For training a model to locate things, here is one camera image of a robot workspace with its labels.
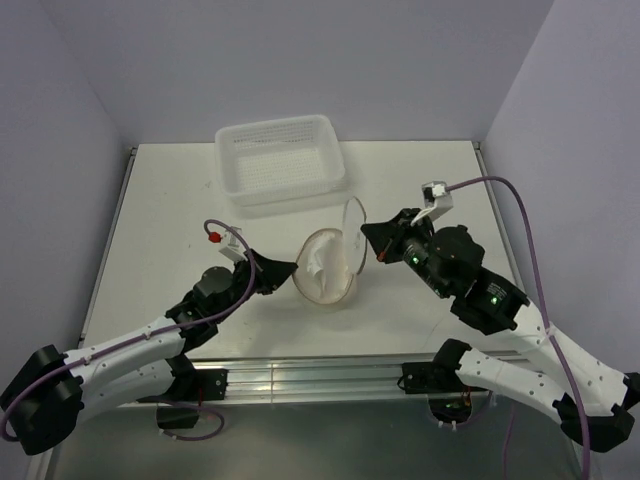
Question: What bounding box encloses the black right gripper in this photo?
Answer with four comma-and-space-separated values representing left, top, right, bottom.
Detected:
362, 206, 453, 297

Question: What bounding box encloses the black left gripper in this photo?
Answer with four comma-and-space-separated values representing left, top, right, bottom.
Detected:
213, 247, 296, 322

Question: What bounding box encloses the white bra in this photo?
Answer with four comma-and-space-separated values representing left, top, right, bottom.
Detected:
297, 232, 351, 303

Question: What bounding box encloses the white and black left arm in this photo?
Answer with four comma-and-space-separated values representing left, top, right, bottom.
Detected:
1, 250, 298, 455

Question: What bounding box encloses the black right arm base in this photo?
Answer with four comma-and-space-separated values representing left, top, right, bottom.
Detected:
396, 362, 473, 425

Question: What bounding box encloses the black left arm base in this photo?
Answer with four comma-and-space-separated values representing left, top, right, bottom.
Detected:
155, 368, 228, 431

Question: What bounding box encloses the white perforated plastic basket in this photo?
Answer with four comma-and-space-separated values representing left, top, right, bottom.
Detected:
214, 115, 347, 207

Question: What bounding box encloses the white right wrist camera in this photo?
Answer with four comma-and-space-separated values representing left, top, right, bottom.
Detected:
411, 181, 453, 226

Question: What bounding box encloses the aluminium rail frame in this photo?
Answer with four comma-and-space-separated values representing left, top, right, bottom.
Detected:
28, 141, 527, 479

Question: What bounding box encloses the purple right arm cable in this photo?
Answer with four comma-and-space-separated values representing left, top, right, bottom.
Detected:
444, 176, 593, 480

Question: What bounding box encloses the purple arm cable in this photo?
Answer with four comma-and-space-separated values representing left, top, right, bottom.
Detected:
444, 176, 593, 480
0, 218, 257, 443

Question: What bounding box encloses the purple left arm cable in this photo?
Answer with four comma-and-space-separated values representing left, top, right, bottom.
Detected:
0, 218, 257, 443

